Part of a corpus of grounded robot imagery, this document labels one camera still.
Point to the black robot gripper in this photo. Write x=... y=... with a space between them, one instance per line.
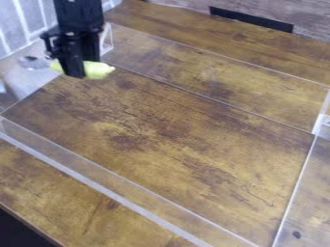
x=79 y=23

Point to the black strip on table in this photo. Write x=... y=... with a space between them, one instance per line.
x=253 y=19

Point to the clear acrylic front barrier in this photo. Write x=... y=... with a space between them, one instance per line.
x=166 y=213

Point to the clear acrylic barrier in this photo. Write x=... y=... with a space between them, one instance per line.
x=166 y=213
x=305 y=225

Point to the clear acrylic right barrier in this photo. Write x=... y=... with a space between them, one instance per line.
x=305 y=225

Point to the clear acrylic corner bracket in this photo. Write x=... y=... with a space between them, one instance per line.
x=106 y=39

